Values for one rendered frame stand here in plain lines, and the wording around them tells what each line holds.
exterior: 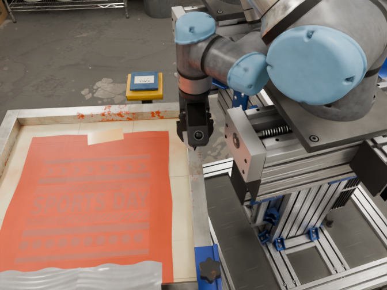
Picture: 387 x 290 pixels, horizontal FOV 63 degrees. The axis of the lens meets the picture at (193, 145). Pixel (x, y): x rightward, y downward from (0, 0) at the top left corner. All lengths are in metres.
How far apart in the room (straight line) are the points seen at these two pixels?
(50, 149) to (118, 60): 2.17
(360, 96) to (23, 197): 0.81
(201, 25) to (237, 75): 0.11
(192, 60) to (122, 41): 2.78
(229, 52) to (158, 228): 0.44
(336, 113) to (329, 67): 0.21
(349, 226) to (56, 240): 1.40
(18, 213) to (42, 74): 2.32
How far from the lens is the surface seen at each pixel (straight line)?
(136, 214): 0.82
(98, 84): 2.85
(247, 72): 0.56
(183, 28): 0.60
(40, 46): 3.55
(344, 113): 0.64
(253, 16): 0.66
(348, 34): 0.44
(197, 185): 0.81
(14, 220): 0.91
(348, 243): 1.77
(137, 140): 0.97
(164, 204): 0.83
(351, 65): 0.43
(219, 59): 0.58
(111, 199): 0.86
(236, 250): 1.60
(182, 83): 0.67
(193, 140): 0.69
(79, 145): 1.00
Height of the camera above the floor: 1.67
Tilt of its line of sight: 48 degrees down
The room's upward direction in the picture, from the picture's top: straight up
